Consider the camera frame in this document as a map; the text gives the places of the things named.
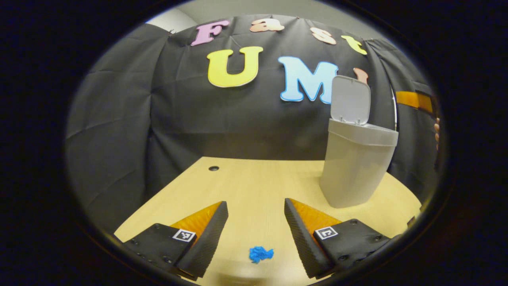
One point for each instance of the blue paper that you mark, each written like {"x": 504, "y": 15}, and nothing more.
{"x": 260, "y": 254}

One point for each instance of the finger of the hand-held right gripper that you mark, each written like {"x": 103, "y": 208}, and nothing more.
{"x": 406, "y": 99}

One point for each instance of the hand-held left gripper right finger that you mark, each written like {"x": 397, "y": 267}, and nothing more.
{"x": 303, "y": 242}

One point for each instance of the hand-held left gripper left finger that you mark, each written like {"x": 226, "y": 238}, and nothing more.
{"x": 206, "y": 242}

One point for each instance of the grey desktop garbage bin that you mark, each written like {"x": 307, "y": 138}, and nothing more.
{"x": 353, "y": 167}

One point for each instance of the black backdrop cloth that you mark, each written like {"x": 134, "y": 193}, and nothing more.
{"x": 190, "y": 119}

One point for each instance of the wooden desktop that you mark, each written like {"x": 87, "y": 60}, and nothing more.
{"x": 246, "y": 186}

